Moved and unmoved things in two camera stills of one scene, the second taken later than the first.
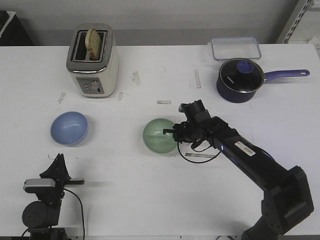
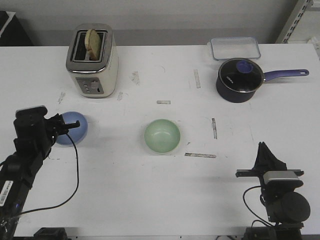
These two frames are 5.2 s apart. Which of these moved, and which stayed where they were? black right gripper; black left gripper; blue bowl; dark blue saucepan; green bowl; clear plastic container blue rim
Moved: black left gripper; black right gripper
Stayed: clear plastic container blue rim; blue bowl; green bowl; dark blue saucepan
